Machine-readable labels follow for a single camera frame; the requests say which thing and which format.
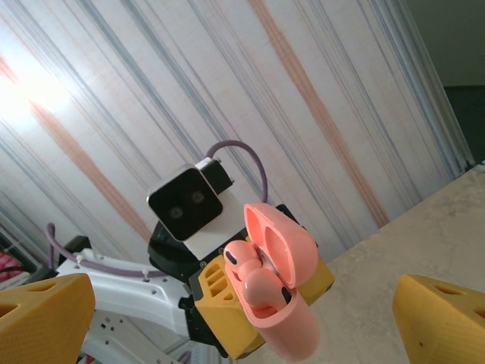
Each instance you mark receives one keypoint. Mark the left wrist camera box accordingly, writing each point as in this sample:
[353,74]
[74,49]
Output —
[185,204]

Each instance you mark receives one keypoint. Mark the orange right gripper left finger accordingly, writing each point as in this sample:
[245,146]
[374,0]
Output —
[41,326]

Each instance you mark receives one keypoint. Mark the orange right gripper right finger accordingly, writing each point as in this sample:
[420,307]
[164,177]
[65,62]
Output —
[443,326]

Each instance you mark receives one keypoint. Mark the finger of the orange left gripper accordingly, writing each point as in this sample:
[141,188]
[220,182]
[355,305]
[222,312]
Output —
[223,314]
[320,278]

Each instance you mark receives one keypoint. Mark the pink earbud charging case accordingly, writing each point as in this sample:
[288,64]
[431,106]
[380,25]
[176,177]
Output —
[288,333]

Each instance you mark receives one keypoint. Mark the striped enclosure side panel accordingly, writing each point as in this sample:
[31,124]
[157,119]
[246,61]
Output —
[151,76]

